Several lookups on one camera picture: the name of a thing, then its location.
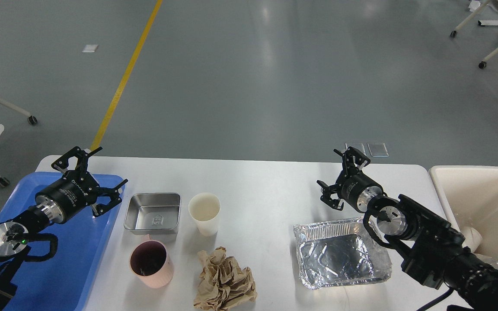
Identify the white paper cup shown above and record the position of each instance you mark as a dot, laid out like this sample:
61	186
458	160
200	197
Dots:
204	209

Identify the white floor marker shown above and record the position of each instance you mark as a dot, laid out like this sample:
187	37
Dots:
90	48

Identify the blue plastic tray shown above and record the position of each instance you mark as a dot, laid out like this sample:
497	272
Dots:
62	283

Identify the pink ribbed mug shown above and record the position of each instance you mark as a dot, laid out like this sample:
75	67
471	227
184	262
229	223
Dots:
150	261

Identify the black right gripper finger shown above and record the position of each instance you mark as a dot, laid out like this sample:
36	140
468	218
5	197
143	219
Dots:
353	161
327	192

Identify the beige plastic bin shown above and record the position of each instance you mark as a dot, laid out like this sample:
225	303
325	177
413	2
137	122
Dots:
469	197

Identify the aluminium foil tray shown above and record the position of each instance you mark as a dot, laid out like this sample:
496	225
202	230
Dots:
339	253

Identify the crumpled white cup in bin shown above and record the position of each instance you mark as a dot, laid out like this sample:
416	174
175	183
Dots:
473	238

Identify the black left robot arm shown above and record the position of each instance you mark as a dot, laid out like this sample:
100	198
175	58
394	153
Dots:
24	239

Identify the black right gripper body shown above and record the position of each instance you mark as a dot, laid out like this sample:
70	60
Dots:
358	190

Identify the stainless steel rectangular dish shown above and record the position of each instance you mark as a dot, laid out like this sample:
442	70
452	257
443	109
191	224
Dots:
153	213

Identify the clear floor plate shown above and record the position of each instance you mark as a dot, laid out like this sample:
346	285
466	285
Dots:
357	145
377	149

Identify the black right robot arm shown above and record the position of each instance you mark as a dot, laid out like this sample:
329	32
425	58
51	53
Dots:
432	251

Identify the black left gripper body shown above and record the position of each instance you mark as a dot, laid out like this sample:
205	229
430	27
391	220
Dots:
66	197

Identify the clear floor plate right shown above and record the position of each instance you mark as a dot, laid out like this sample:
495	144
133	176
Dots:
377	149

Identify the crumpled brown paper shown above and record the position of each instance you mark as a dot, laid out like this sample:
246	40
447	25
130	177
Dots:
224	284

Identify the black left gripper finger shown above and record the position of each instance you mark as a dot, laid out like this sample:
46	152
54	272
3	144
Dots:
61	164
113	194

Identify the clear floor plate left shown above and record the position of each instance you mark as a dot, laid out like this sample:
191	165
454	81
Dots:
357	145

